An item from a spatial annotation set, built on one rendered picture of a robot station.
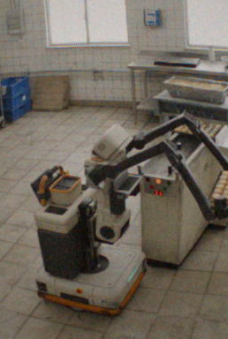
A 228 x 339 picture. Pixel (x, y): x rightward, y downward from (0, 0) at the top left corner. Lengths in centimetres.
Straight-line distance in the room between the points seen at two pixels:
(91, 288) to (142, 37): 481
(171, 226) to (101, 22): 462
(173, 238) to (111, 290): 73
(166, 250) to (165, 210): 36
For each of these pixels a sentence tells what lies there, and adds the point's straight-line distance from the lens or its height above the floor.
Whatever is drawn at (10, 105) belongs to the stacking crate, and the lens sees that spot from 770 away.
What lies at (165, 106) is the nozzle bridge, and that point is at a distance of 427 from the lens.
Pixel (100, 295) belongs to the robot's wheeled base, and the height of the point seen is 25.
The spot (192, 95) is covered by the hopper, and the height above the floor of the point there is 122.
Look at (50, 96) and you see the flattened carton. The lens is 799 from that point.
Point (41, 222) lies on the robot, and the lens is 329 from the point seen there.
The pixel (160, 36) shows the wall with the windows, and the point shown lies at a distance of 737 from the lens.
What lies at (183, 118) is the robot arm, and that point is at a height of 137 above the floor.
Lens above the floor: 239
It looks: 24 degrees down
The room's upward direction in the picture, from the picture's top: 4 degrees counter-clockwise
